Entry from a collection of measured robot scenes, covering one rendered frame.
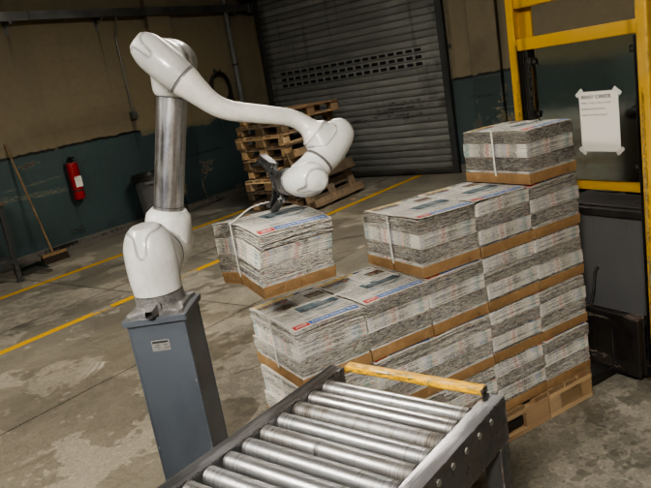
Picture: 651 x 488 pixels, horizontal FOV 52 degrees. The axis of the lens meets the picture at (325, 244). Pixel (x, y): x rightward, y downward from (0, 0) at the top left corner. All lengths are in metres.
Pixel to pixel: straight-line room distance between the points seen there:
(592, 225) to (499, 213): 0.95
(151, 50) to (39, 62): 7.25
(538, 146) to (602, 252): 0.92
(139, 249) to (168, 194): 0.26
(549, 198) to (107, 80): 7.64
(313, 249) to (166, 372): 0.62
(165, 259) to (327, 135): 0.63
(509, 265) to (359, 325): 0.75
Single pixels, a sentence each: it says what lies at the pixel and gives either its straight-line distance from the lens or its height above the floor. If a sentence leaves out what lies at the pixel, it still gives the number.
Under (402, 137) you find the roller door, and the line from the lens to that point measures 10.13.
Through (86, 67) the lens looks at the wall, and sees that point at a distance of 9.63.
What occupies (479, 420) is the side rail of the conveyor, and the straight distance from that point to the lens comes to 1.65.
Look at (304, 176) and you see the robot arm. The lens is 1.99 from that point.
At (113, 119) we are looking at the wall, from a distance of 9.73.
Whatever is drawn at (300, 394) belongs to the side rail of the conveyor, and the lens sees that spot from 1.88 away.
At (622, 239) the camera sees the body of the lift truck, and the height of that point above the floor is 0.64.
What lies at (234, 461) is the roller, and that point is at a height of 0.79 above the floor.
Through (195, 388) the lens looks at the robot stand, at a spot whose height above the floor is 0.74.
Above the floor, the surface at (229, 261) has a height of 1.04.
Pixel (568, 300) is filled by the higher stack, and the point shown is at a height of 0.51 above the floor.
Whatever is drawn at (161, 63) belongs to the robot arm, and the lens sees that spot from 2.07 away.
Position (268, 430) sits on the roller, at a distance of 1.74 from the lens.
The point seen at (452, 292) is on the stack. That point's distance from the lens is 2.64.
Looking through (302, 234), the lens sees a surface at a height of 1.13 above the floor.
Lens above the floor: 1.63
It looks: 14 degrees down
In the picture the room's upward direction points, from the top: 10 degrees counter-clockwise
